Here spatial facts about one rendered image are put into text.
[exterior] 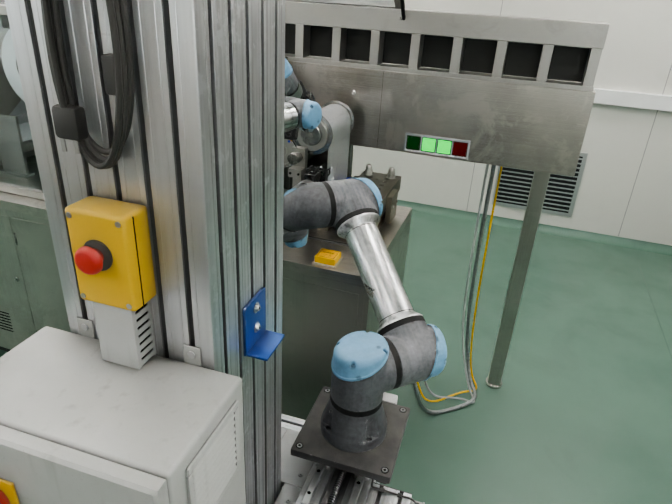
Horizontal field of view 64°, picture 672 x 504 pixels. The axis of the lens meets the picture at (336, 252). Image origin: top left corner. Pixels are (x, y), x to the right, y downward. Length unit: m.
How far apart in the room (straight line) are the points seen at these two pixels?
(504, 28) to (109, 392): 1.72
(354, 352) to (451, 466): 1.33
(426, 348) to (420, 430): 1.32
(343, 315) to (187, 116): 1.29
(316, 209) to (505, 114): 1.01
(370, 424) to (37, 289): 1.77
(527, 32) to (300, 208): 1.11
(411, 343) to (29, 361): 0.73
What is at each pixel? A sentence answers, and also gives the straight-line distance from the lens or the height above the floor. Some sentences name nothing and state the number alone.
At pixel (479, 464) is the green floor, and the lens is 2.44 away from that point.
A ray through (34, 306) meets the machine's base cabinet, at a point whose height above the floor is 0.40.
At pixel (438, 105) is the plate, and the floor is 1.34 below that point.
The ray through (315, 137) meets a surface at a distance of 1.91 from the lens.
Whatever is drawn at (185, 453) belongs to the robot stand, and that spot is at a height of 1.23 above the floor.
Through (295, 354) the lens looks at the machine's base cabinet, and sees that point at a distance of 2.01.
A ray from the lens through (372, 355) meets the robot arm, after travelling 1.13.
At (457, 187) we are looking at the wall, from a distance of 4.66.
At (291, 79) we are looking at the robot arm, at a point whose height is 1.47.
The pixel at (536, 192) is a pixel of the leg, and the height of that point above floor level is 1.01.
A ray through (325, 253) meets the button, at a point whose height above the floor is 0.92.
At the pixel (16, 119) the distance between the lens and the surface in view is 2.40.
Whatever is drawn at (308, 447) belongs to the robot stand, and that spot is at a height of 0.82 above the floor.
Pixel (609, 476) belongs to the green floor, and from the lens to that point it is 2.61.
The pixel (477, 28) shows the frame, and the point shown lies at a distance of 2.09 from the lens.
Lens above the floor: 1.73
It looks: 26 degrees down
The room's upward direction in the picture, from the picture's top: 3 degrees clockwise
